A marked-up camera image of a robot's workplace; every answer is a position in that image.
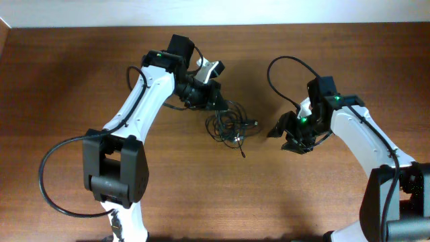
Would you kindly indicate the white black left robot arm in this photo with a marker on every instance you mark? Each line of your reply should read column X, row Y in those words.
column 115, row 168

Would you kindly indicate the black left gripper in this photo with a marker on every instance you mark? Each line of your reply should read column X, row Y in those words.
column 211, row 91

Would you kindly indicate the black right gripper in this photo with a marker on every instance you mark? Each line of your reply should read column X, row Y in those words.
column 299, row 146

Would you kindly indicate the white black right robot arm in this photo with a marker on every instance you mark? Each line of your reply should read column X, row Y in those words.
column 395, row 206

